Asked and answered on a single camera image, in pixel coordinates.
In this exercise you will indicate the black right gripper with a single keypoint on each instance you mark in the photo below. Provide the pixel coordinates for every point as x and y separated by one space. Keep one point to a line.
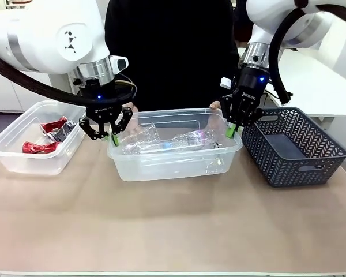
249 92

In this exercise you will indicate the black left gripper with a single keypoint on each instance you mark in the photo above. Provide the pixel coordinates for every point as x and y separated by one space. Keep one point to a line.
103 111

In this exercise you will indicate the large clear plastic bin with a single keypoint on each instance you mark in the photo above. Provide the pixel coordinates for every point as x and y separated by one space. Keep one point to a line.
173 167

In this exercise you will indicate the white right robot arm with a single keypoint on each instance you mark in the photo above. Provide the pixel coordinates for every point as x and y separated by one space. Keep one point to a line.
291 20

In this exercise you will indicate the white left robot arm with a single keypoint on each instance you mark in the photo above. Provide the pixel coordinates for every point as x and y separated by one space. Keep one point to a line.
46 34

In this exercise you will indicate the dark woven plastic basket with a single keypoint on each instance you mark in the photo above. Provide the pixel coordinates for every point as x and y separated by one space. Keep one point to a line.
294 170

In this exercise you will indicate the person left hand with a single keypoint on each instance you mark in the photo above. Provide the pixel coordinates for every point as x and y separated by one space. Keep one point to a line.
216 105

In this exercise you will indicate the person right hand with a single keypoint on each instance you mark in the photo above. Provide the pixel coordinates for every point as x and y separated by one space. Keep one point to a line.
135 121

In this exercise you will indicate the crushed clear plastic bottle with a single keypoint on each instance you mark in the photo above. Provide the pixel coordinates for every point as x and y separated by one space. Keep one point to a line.
144 138

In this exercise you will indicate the crushed red white can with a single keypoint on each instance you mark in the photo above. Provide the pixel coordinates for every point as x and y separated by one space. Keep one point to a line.
54 124

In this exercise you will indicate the clear bottle with blue cap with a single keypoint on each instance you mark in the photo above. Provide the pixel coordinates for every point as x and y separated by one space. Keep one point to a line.
190 140

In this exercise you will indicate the white desk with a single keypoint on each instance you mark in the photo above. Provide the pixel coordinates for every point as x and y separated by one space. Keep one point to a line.
311 83

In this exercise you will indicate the small clear plastic bin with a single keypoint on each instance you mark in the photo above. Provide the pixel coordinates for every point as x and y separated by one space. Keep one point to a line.
31 163

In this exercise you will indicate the person in black top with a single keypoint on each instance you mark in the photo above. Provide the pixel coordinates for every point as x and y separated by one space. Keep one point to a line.
173 52

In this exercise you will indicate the white cabinet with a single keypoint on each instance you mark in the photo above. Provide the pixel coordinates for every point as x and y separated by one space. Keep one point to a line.
5 92

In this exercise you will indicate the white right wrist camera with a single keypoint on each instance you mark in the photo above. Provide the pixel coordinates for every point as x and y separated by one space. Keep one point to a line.
226 82

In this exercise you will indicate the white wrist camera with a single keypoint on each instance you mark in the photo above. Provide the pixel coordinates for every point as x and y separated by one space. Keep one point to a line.
226 82
119 64

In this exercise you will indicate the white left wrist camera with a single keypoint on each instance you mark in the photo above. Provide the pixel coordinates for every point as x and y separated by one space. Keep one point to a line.
119 64

